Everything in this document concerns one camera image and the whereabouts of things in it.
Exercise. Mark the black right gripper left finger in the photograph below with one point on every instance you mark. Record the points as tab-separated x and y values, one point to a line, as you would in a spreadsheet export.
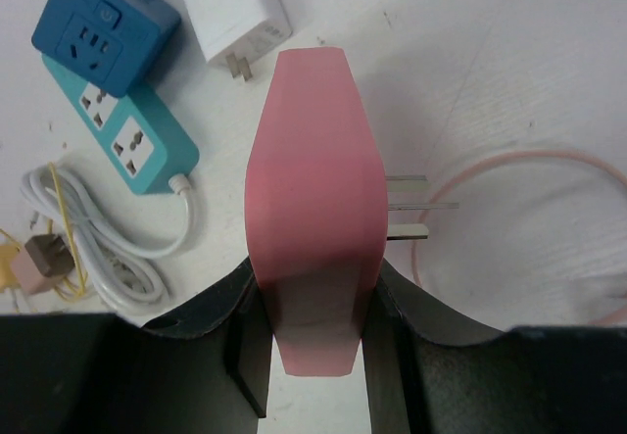
203	367

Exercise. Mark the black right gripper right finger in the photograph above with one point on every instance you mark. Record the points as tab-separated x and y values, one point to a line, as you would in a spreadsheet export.
431	369

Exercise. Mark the beige pink plug adapter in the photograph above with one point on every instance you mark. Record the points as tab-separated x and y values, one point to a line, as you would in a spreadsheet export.
42	263

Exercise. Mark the pink triangular socket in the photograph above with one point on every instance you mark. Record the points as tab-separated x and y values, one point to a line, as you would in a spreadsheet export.
316	212

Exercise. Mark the teal power strip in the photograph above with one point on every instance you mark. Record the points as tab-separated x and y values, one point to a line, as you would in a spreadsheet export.
141	137

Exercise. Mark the dark blue plug adapter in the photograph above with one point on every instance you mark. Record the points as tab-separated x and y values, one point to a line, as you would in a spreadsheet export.
110	43

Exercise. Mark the white usb charger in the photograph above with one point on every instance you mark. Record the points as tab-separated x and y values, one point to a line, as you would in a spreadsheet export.
234	34

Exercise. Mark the yellow usb charger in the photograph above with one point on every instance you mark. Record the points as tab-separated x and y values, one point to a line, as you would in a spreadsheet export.
8	281

